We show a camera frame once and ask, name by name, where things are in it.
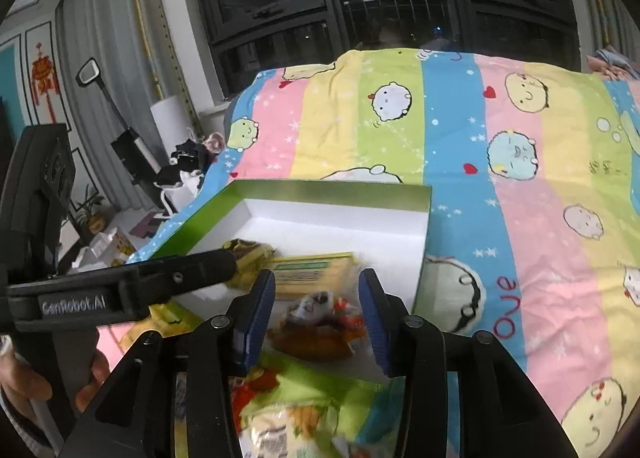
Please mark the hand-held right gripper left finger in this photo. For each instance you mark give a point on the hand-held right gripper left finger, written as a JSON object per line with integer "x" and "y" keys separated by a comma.
{"x": 260, "y": 318}

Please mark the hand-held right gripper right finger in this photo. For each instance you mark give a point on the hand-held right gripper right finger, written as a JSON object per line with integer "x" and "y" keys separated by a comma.
{"x": 375, "y": 323}

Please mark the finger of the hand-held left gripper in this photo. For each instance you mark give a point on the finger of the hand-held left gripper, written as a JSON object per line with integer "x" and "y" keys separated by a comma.
{"x": 190, "y": 270}

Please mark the clear crinkled snack packet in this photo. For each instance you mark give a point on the clear crinkled snack packet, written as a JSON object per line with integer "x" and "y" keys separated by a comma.
{"x": 315, "y": 333}

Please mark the gold crinkled snack packet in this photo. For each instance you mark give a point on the gold crinkled snack packet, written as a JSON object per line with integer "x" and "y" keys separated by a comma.
{"x": 250, "y": 258}

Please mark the green cardboard box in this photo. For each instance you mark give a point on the green cardboard box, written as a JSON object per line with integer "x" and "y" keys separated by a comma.
{"x": 325, "y": 228}

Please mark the person's left forearm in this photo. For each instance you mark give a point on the person's left forearm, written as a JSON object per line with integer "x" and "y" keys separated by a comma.
{"x": 20, "y": 430}

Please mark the person's left hand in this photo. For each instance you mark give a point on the person's left hand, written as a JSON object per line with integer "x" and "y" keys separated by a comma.
{"x": 27, "y": 380}

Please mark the white foam box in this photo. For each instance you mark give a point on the white foam box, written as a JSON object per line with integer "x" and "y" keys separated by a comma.
{"x": 95, "y": 250}

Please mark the potted plant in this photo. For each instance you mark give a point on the potted plant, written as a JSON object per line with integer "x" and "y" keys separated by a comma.
{"x": 91, "y": 213}

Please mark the flat green yellow snack packet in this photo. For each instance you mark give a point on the flat green yellow snack packet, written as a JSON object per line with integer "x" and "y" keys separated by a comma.
{"x": 310, "y": 273}

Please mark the small red snack packet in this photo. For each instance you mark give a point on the small red snack packet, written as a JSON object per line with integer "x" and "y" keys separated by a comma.
{"x": 250, "y": 388}

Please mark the yellow carton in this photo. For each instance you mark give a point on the yellow carton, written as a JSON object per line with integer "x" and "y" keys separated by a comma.
{"x": 124, "y": 243}

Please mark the white printed cloth bag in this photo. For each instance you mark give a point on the white printed cloth bag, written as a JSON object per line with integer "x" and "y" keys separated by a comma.
{"x": 172, "y": 195}

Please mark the large green snack packet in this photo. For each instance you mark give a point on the large green snack packet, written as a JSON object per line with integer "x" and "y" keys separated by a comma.
{"x": 310, "y": 403}

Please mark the pile of black white clothes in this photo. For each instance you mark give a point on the pile of black white clothes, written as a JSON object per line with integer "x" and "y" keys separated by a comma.
{"x": 187, "y": 157}

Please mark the black mirror on stand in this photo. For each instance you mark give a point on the black mirror on stand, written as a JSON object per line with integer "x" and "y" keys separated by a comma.
{"x": 125, "y": 142}

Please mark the white board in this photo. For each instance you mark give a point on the white board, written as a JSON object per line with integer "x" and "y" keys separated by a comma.
{"x": 172, "y": 120}

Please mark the striped cartoon printed blanket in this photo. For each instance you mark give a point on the striped cartoon printed blanket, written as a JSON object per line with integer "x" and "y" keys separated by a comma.
{"x": 525, "y": 188}

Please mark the dark framed window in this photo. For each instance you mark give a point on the dark framed window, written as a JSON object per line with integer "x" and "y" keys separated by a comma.
{"x": 280, "y": 12}

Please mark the pile of folded clothes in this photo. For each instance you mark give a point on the pile of folded clothes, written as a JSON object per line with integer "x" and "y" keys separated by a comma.
{"x": 615, "y": 62}

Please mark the red knot wall decoration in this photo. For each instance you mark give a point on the red knot wall decoration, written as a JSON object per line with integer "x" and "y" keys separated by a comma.
{"x": 44, "y": 77}

